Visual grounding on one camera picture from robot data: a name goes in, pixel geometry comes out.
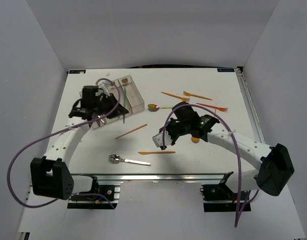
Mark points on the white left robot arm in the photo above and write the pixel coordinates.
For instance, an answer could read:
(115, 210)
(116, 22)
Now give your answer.
(50, 175)

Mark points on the clear four-compartment organizer tray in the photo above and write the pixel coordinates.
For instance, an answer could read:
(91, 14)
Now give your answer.
(134, 102)

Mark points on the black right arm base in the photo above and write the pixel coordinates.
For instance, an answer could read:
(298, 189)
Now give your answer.
(218, 198)

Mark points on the blue label sticker right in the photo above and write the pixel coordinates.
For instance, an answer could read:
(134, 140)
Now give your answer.
(226, 70)

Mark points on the orange plastic fork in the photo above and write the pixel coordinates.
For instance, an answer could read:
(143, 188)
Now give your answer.
(185, 93)
(221, 109)
(184, 99)

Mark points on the silver metal spoon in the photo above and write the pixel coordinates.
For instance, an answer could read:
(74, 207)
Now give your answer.
(116, 159)

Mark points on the teal plastic knife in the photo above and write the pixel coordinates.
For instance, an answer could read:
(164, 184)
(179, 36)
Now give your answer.
(124, 101)

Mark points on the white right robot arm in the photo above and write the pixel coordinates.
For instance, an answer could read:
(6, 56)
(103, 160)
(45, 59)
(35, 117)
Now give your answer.
(272, 165)

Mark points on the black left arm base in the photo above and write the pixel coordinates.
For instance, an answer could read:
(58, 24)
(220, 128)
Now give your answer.
(106, 199)

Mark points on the orange plastic knife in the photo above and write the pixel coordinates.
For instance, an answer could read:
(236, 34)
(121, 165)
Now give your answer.
(155, 152)

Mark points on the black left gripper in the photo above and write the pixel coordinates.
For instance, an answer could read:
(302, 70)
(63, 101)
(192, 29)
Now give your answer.
(111, 99)

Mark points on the iridescent ornate metal spoon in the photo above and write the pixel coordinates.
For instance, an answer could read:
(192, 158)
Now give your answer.
(154, 108)

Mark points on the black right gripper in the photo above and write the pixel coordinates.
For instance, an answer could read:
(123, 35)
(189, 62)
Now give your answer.
(167, 129)

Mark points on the blue label sticker left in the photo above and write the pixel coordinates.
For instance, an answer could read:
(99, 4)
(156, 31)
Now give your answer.
(77, 71)

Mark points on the orange plastic spoon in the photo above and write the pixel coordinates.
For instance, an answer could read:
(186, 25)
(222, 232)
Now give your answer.
(195, 139)

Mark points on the blue label sticker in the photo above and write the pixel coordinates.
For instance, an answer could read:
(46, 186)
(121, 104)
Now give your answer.
(77, 71)
(226, 70)

